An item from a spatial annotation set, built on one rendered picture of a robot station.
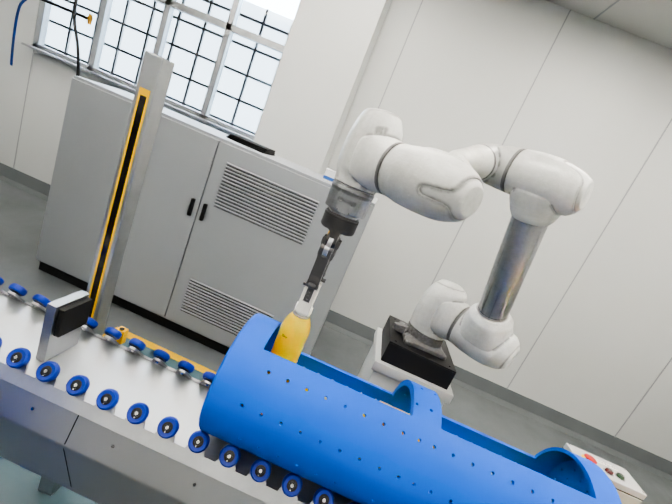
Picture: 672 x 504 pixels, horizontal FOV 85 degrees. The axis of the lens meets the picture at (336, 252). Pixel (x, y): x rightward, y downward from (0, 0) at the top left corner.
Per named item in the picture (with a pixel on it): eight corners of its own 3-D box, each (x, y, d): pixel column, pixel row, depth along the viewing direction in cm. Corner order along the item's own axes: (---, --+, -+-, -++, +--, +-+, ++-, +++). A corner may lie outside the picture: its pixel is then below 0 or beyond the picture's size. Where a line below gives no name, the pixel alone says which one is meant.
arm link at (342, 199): (330, 178, 71) (319, 207, 72) (374, 197, 70) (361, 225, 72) (336, 178, 80) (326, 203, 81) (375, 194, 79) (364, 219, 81)
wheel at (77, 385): (77, 371, 84) (73, 371, 82) (95, 379, 84) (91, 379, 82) (64, 391, 82) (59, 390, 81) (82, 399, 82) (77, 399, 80)
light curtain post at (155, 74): (50, 478, 152) (157, 56, 110) (63, 484, 152) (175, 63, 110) (36, 490, 146) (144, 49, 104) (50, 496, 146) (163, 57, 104)
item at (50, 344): (69, 340, 99) (81, 289, 95) (83, 346, 98) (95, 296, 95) (35, 358, 89) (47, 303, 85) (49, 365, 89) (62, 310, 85)
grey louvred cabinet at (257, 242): (87, 255, 326) (126, 91, 290) (309, 355, 315) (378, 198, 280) (29, 270, 273) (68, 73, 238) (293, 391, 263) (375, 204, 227)
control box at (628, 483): (549, 465, 119) (566, 441, 117) (608, 492, 118) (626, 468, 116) (563, 491, 109) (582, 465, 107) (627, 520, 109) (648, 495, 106)
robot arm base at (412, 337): (389, 319, 159) (394, 308, 158) (435, 338, 161) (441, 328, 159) (394, 339, 141) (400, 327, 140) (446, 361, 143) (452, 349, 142)
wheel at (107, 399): (107, 385, 84) (103, 384, 82) (124, 393, 84) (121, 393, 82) (94, 405, 82) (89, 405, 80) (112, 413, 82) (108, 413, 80)
